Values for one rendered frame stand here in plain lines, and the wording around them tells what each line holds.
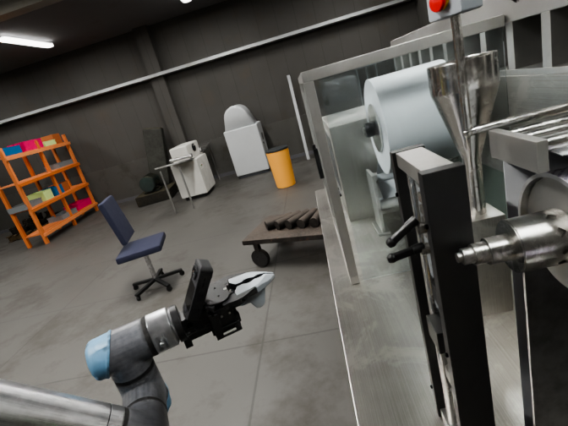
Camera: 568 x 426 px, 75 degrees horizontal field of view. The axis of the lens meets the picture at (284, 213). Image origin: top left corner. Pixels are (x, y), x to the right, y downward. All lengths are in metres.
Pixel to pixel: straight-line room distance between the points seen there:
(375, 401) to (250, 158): 7.29
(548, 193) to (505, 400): 0.50
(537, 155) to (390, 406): 0.62
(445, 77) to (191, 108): 8.28
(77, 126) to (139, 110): 1.59
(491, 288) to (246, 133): 7.13
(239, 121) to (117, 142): 3.20
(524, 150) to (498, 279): 0.63
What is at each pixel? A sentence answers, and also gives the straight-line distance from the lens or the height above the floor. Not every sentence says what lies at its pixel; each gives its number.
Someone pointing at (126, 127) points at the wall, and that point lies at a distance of 9.59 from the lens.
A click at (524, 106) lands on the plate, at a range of 1.22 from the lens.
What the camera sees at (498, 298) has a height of 0.94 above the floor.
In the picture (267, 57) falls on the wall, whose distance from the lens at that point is 8.64.
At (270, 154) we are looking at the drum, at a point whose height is 0.62.
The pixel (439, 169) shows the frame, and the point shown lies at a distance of 0.47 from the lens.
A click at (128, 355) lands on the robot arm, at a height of 1.22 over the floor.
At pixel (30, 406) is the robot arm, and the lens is 0.66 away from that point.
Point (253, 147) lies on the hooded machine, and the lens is 7.93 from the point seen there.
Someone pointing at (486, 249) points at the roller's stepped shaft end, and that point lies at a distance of 0.49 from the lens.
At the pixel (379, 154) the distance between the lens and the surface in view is 1.17.
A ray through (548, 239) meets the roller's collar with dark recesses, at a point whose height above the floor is 1.35.
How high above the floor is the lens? 1.57
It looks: 18 degrees down
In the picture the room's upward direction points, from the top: 16 degrees counter-clockwise
